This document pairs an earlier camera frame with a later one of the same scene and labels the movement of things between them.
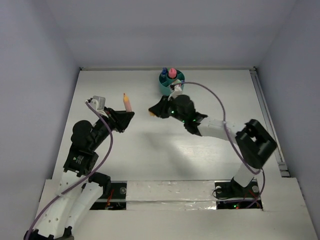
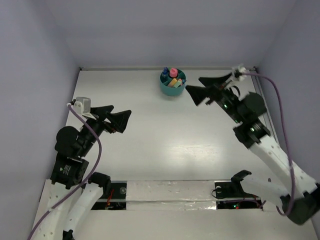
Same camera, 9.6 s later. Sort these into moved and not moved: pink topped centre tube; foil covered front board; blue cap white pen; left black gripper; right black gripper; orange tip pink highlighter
Moved: right black gripper; orange tip pink highlighter
Not moved: pink topped centre tube; blue cap white pen; left black gripper; foil covered front board
